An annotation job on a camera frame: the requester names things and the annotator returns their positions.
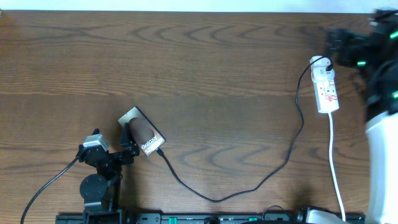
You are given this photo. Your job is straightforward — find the black charger cable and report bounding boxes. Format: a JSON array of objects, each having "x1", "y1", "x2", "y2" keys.
[{"x1": 155, "y1": 55, "x2": 334, "y2": 203}]

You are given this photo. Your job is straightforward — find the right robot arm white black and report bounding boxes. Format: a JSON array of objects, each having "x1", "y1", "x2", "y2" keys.
[{"x1": 325, "y1": 9, "x2": 397, "y2": 223}]

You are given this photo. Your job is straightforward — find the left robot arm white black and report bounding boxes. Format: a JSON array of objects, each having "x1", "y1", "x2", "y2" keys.
[{"x1": 76, "y1": 123, "x2": 139, "y2": 224}]

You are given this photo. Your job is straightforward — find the white power strip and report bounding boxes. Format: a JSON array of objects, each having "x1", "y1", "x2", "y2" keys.
[{"x1": 310, "y1": 55, "x2": 339, "y2": 114}]

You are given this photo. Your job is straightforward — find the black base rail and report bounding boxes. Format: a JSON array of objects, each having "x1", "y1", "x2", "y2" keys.
[{"x1": 55, "y1": 206, "x2": 366, "y2": 224}]

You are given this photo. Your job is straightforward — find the white power strip cord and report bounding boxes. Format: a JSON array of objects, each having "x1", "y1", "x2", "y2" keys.
[{"x1": 328, "y1": 112, "x2": 347, "y2": 222}]

